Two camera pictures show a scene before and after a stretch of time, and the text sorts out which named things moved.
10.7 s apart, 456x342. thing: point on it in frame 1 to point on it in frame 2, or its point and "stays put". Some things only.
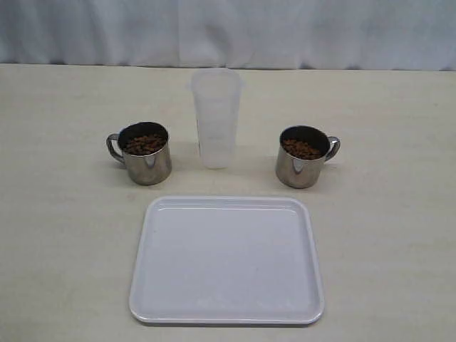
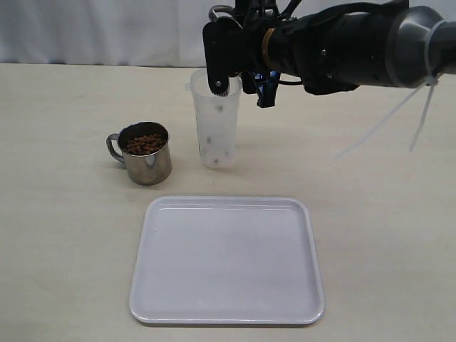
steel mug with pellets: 143,146 stays put
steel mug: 303,151 to 223,11
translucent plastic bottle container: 218,92 stays put
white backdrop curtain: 276,34 stays put
